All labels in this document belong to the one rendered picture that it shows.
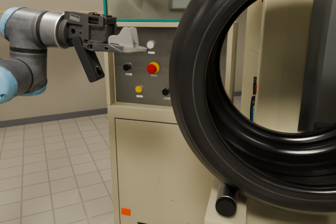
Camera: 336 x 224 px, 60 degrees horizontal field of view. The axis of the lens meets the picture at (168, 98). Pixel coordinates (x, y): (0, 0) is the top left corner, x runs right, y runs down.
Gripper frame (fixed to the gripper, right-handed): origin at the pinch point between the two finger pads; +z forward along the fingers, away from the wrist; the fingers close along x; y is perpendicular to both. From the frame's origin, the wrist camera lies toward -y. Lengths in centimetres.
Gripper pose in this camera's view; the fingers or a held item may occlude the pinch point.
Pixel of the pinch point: (142, 52)
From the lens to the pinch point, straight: 69.7
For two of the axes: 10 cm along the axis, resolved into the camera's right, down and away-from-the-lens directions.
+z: 9.6, 1.8, -2.3
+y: 1.1, -9.5, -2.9
